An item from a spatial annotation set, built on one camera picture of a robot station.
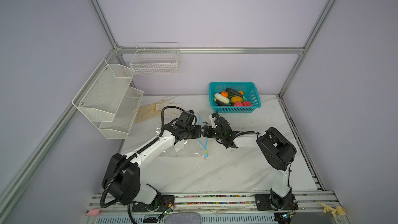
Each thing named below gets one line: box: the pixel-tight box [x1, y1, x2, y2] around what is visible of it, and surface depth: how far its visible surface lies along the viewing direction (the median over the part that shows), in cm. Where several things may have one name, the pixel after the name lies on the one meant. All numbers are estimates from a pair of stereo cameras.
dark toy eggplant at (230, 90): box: [225, 87, 246, 100], surface depth 117 cm
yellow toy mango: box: [231, 95, 243, 104], surface depth 116 cm
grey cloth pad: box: [164, 212, 202, 224], surface depth 69 cm
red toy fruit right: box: [242, 101, 252, 107], surface depth 110 cm
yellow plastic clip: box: [320, 202, 347, 218], surface depth 72 cm
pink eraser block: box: [87, 208, 101, 217], surface depth 72 cm
